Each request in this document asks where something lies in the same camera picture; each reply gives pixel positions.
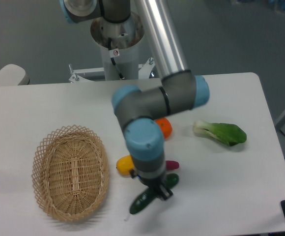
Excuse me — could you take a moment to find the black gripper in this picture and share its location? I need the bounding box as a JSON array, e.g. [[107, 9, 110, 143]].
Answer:
[[129, 169, 173, 200]]

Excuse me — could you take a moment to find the dark green cucumber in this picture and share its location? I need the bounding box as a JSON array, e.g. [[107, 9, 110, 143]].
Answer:
[[129, 173, 179, 215]]

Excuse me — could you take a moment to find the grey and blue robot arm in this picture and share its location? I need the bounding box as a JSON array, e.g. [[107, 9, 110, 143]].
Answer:
[[60, 0, 209, 200]]

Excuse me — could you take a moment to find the purple sweet potato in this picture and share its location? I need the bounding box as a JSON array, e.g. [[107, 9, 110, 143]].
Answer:
[[166, 160, 180, 171]]

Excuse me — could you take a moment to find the orange tangerine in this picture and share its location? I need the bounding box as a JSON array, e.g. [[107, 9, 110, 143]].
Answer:
[[155, 118, 172, 139]]

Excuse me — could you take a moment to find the green bok choy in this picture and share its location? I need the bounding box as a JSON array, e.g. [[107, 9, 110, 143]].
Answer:
[[193, 120, 247, 147]]

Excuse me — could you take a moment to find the woven wicker basket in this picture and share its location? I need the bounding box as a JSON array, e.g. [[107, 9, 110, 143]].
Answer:
[[31, 125, 109, 221]]

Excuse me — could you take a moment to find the white chair armrest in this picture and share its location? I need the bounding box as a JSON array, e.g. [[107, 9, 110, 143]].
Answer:
[[0, 64, 30, 87]]

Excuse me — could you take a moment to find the black cable on pedestal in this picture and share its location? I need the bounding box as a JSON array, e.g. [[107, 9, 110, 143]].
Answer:
[[107, 36, 125, 81]]

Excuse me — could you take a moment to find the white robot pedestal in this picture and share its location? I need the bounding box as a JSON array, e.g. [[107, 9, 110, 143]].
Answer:
[[69, 12, 156, 83]]

